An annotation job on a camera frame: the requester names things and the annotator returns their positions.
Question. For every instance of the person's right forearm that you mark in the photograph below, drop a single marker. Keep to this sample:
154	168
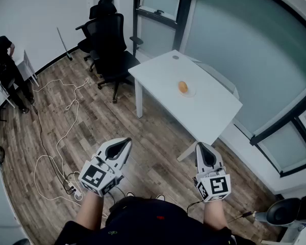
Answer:
214	214

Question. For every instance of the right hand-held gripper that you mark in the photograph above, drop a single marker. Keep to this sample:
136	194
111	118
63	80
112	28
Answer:
215	186

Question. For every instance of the person's black clothing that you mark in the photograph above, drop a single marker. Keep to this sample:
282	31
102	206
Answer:
148	223

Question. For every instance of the person's left forearm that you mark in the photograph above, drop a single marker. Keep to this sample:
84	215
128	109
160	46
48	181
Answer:
88	210

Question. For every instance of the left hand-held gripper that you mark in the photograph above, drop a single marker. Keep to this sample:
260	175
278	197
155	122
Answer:
95	176

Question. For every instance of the white cabinet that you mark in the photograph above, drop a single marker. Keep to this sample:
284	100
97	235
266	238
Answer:
2	208

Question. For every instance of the clear glass plate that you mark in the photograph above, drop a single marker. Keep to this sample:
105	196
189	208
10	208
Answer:
191	93

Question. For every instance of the person's right shoe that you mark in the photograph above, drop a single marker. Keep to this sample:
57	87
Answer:
160	197

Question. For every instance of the person's shoe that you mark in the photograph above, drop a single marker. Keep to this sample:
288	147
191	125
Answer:
160	197
129	194

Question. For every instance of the person's left shoe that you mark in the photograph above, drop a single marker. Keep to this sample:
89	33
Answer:
129	194

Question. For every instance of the small white side table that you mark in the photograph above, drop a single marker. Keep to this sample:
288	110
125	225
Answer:
25	65

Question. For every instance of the white power strip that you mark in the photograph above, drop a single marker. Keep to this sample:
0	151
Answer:
76	191

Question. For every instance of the black mesh office chair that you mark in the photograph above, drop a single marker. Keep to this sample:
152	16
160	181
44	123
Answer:
102	8
112	47

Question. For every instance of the grey round device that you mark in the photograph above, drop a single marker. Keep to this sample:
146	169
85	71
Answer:
283	212

